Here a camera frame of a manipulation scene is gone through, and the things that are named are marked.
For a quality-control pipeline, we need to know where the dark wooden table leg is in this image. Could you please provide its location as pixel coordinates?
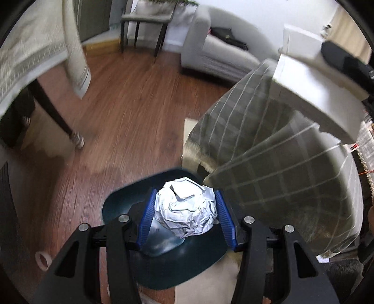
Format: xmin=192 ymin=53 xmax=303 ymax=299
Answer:
xmin=27 ymin=80 xmax=85 ymax=149

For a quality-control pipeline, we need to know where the white tape roll on floor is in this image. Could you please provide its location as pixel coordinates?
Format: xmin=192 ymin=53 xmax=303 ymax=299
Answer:
xmin=35 ymin=251 xmax=52 ymax=272

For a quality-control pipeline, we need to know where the grey armchair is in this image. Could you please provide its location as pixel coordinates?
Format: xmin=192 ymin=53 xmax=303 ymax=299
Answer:
xmin=181 ymin=5 xmax=280 ymax=82

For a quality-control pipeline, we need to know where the black handbag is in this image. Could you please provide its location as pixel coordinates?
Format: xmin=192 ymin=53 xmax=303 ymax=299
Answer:
xmin=209 ymin=27 xmax=248 ymax=51

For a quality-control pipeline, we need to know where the beige patterned tablecloth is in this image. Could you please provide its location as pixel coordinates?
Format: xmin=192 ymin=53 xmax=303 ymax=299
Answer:
xmin=1 ymin=1 xmax=91 ymax=116

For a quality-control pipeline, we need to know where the grey checked tablecloth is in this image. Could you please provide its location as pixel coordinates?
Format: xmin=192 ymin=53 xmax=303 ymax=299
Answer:
xmin=183 ymin=59 xmax=363 ymax=256

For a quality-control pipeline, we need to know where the silver foil ball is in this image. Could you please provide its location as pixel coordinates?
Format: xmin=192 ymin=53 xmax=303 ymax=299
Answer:
xmin=154 ymin=177 xmax=219 ymax=239

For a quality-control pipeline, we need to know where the dark teal trash bin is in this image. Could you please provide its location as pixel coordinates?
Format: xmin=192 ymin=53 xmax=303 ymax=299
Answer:
xmin=102 ymin=168 xmax=228 ymax=290

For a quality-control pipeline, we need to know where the grey chair with black legs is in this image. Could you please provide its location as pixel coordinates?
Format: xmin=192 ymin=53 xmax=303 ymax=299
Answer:
xmin=120 ymin=1 xmax=178 ymax=58

